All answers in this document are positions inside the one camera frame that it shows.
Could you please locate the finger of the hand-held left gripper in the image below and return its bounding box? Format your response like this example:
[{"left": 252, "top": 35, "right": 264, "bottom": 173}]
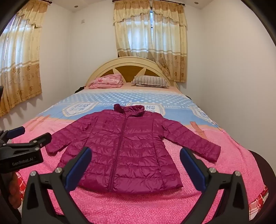
[
  {"left": 0, "top": 127, "right": 25, "bottom": 144},
  {"left": 10, "top": 132, "right": 52, "bottom": 152}
]

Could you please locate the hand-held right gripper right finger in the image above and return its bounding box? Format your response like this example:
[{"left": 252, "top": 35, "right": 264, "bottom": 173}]
[{"left": 180, "top": 147, "right": 250, "bottom": 224}]

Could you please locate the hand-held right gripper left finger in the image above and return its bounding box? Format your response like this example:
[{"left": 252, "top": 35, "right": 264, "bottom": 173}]
[{"left": 22, "top": 147, "right": 93, "bottom": 224}]

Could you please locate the magenta puffer jacket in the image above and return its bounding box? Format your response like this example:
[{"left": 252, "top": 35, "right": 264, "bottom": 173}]
[{"left": 45, "top": 104, "right": 221, "bottom": 193}]

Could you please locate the person's left hand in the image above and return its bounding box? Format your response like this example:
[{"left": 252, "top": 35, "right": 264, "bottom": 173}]
[{"left": 7, "top": 172, "right": 21, "bottom": 209}]

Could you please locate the pink and blue printed blanket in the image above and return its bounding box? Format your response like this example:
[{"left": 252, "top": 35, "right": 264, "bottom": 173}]
[{"left": 11, "top": 87, "right": 269, "bottom": 224}]

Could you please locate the wide beige floral curtain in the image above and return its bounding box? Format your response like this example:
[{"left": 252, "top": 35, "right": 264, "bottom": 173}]
[{"left": 0, "top": 0, "right": 48, "bottom": 118}]

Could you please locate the red plaid bedsheet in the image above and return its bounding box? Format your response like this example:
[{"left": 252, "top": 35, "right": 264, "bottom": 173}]
[{"left": 17, "top": 171, "right": 269, "bottom": 217}]

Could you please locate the folded pink floral quilt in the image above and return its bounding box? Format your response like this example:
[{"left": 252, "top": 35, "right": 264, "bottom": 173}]
[{"left": 89, "top": 74, "right": 124, "bottom": 89}]

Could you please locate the striped pillow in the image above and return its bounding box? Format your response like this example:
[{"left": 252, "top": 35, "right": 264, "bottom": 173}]
[{"left": 131, "top": 75, "right": 170, "bottom": 88}]

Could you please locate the cream wooden headboard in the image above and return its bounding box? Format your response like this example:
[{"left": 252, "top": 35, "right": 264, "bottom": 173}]
[{"left": 86, "top": 56, "right": 179, "bottom": 89}]

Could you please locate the narrow beige floral curtain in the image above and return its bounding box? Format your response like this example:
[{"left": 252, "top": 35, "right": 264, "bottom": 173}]
[{"left": 114, "top": 0, "right": 188, "bottom": 83}]

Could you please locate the dark wooden bed frame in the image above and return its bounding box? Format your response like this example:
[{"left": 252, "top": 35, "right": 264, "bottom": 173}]
[{"left": 248, "top": 149, "right": 272, "bottom": 188}]

